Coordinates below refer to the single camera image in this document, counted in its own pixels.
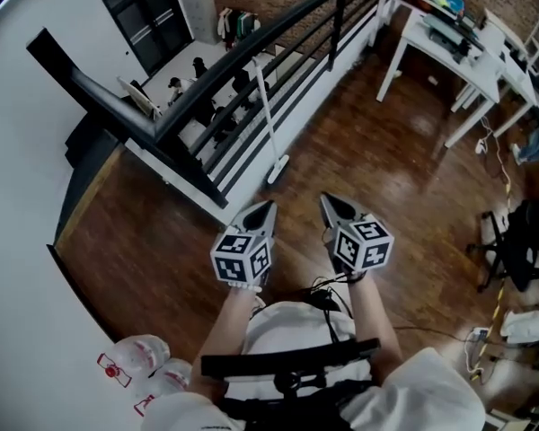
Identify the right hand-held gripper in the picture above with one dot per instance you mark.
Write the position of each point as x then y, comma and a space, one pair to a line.
364, 245

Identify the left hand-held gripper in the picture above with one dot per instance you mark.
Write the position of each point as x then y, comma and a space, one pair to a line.
238, 263

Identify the person's right forearm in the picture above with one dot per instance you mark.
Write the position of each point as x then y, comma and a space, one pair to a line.
373, 321

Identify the person's left forearm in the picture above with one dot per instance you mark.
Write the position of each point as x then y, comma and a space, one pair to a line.
224, 326

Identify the black metal railing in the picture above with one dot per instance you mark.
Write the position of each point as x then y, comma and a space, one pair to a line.
202, 178

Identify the person's white shirt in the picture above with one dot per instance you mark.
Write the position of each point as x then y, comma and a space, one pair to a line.
292, 330

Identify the black office chair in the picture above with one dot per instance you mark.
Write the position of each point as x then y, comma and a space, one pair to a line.
241, 83
521, 245
200, 67

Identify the black chest harness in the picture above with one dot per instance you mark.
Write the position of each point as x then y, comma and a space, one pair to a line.
287, 359

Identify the white power strip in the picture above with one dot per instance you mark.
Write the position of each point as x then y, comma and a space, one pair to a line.
479, 334
480, 146

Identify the white easel board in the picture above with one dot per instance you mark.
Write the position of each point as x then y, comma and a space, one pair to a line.
139, 99

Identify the black staircase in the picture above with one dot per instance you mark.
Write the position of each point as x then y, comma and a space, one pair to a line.
94, 142

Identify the yellow black striped tape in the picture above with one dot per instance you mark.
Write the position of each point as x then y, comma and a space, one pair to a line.
496, 308

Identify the clothes rack with garments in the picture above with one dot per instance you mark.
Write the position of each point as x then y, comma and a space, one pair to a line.
238, 27

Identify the white shelf table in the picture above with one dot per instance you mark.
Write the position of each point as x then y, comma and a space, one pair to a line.
383, 7

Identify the grey printer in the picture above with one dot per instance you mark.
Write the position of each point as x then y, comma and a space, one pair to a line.
444, 29

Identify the grey filing cabinet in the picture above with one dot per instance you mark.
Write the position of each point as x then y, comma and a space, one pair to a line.
197, 16

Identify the white fabric heap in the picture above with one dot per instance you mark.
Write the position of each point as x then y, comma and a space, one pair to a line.
527, 326

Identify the black double door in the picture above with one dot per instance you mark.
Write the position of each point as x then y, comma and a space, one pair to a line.
148, 20

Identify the blue plastic box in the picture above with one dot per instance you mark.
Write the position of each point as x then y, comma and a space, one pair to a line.
449, 2

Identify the black steel column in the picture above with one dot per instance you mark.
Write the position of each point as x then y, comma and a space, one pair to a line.
49, 56

